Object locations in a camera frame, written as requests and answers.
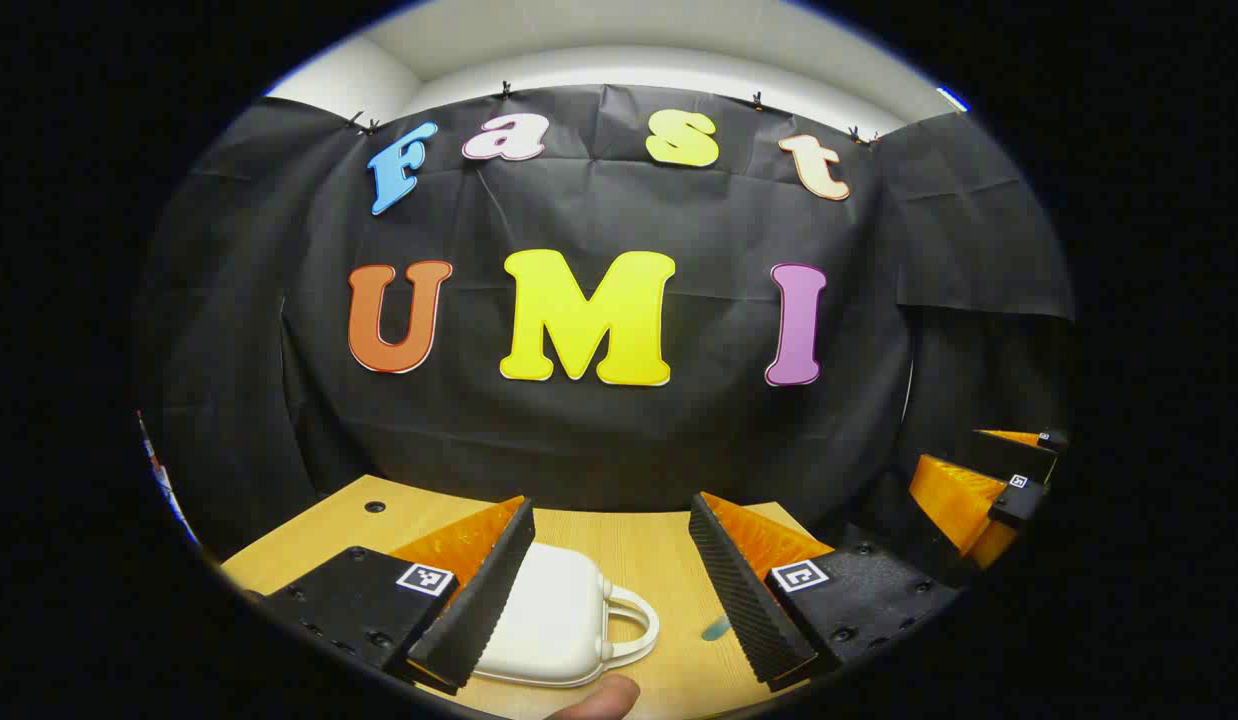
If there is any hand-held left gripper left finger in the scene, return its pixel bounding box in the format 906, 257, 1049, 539
241, 495, 537, 696

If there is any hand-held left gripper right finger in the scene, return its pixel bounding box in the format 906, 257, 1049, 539
688, 491, 965, 693

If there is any white suitcase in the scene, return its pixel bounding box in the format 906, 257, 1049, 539
474, 543, 660, 689

